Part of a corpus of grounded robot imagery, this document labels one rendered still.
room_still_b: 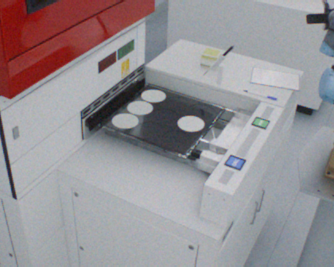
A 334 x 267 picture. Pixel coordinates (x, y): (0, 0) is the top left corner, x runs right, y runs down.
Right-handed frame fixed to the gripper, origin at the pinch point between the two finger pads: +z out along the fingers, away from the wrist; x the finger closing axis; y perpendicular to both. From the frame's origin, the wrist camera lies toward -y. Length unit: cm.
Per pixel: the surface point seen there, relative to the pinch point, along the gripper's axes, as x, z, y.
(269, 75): -21.1, -33.2, -29.1
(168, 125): -30, -66, -70
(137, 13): 12, -58, -79
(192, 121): -30, -62, -61
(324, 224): -75, -64, -12
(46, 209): -52, -91, -114
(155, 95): -23, -47, -77
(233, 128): -35, -60, -46
